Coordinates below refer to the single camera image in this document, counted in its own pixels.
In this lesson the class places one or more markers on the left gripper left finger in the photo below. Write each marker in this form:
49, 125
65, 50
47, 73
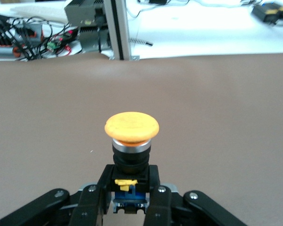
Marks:
89, 202

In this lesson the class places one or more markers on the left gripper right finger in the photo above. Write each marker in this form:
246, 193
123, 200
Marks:
160, 204

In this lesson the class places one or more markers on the orange push button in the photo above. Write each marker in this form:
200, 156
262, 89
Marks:
132, 127

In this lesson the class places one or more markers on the brown table mat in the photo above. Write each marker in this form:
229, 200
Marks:
61, 106

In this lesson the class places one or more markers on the green plug connector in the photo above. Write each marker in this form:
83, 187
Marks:
54, 44

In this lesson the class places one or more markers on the grey electronics box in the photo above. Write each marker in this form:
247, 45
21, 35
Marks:
92, 38
85, 10

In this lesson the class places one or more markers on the grey orange cylinder tool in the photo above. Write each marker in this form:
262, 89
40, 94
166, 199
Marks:
2, 50

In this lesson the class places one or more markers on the black power adapter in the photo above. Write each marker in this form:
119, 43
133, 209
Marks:
271, 13

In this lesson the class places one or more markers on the aluminium camera post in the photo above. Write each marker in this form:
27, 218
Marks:
119, 28

